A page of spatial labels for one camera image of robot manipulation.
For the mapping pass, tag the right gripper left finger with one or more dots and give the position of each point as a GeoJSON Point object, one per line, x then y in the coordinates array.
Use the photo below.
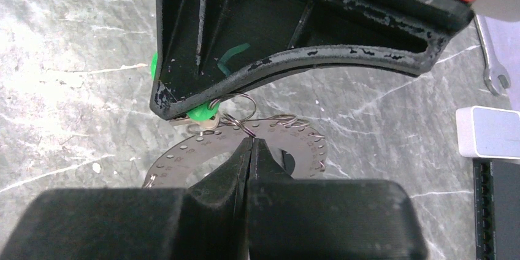
{"type": "Point", "coordinates": [205, 221]}

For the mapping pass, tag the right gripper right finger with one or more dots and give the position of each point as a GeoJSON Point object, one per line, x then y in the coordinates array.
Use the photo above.
{"type": "Point", "coordinates": [292, 218]}

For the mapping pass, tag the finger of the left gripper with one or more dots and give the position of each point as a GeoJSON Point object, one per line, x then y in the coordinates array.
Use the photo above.
{"type": "Point", "coordinates": [210, 48]}

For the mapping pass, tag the green plastic key tag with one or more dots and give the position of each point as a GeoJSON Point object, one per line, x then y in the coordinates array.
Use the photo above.
{"type": "Point", "coordinates": [201, 113]}

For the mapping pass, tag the black flat rectangular box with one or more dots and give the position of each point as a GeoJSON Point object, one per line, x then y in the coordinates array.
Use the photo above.
{"type": "Point", "coordinates": [496, 192]}

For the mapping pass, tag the translucent white plastic box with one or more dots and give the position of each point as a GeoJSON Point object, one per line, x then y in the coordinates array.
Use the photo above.
{"type": "Point", "coordinates": [486, 132]}

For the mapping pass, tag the silver open-end wrench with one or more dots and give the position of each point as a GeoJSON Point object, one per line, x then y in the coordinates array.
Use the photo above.
{"type": "Point", "coordinates": [496, 77]}

